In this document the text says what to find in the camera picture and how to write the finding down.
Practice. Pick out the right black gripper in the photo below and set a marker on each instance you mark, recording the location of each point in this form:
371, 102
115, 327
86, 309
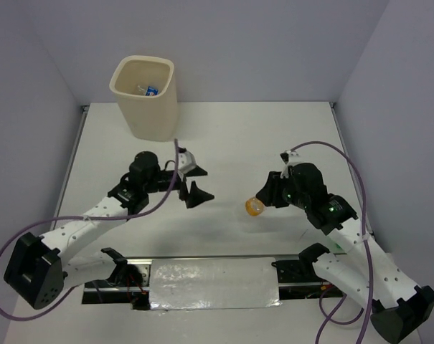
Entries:
270, 192

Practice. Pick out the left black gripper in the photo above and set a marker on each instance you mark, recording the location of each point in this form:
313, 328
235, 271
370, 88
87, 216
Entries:
196, 196

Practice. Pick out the clear bottle yellow cap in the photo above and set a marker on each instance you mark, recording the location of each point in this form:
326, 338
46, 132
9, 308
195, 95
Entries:
254, 206

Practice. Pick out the small bottle blue cap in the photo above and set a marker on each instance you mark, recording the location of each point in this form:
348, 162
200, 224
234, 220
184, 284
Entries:
147, 91

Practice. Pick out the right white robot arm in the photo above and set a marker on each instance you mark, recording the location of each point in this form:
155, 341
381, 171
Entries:
398, 305

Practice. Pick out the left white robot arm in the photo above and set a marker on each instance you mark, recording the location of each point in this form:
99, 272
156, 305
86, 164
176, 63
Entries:
41, 267

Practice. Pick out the beige plastic bin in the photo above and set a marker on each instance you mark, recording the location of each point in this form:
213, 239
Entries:
148, 118

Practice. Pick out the silver reflective sheet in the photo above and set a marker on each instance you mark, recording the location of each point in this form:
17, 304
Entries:
213, 284

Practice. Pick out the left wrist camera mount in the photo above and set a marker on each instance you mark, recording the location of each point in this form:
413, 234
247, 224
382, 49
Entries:
186, 162

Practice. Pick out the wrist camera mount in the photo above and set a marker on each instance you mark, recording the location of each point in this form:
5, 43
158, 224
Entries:
186, 162
290, 158

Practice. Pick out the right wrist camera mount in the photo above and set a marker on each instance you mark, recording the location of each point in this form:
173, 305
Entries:
290, 158

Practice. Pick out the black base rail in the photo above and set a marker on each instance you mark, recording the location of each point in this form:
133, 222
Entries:
293, 284

